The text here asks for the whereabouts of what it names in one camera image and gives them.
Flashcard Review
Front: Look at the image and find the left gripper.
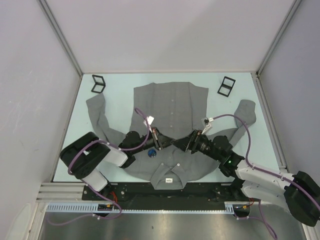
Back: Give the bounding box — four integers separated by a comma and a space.
131, 127, 173, 155

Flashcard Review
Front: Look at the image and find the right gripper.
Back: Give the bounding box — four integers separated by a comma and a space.
171, 129, 223, 162

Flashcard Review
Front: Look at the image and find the grey button-up shirt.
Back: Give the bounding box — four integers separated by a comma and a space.
86, 82, 257, 190

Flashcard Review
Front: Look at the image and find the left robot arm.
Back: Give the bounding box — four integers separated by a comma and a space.
59, 127, 173, 200

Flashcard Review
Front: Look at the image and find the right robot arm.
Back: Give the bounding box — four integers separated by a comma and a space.
172, 130, 320, 227

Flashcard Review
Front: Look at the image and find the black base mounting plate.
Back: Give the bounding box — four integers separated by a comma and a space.
81, 182, 254, 203

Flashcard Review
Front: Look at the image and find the black display box, right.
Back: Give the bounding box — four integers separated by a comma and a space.
217, 76, 236, 98

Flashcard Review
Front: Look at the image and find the black display box,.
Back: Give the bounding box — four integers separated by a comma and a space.
91, 74, 106, 94
217, 76, 236, 98

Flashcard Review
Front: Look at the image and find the black display box, left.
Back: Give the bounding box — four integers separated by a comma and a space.
91, 74, 106, 94

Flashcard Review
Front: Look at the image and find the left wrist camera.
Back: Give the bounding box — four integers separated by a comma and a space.
143, 115, 154, 129

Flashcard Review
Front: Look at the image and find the white slotted cable duct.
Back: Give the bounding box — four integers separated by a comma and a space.
46, 201, 237, 214

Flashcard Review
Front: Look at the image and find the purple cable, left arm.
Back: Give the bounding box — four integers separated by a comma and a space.
46, 107, 153, 225

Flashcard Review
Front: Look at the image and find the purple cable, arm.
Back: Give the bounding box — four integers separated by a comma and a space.
46, 107, 153, 225
212, 114, 320, 235

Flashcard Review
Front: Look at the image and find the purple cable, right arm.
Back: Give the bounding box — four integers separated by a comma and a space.
212, 114, 320, 235

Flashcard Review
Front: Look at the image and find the aluminium frame rail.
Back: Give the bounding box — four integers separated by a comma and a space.
36, 182, 85, 203

